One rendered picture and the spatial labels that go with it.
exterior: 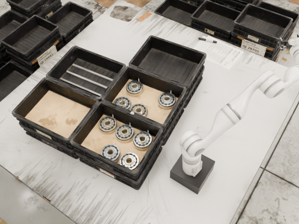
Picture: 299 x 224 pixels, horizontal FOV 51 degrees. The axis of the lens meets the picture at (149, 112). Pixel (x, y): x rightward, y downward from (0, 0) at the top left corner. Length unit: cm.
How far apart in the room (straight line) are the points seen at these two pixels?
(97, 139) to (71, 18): 174
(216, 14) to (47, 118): 194
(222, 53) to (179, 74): 46
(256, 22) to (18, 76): 214
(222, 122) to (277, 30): 170
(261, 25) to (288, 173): 126
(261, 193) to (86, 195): 138
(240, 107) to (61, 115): 103
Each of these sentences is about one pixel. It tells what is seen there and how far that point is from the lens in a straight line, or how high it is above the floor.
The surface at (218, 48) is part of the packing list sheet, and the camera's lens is 238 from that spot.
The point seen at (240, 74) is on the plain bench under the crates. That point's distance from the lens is 223.
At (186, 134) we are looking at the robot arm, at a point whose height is 112.
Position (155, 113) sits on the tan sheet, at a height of 83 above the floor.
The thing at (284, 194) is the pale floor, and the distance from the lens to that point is 264.
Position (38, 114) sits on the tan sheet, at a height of 83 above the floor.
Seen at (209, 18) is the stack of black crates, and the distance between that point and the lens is 315.
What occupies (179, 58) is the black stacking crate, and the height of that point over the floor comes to 83.
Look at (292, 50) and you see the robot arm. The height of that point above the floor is 115.
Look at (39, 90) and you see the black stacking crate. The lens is 198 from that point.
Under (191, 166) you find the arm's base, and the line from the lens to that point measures 158.
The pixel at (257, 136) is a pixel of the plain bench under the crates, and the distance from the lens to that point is 197.
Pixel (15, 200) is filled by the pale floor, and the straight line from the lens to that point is 271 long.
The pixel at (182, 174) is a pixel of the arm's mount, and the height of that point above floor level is 79.
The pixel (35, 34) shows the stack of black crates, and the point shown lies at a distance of 301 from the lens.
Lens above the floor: 233
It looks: 55 degrees down
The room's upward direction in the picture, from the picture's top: 4 degrees counter-clockwise
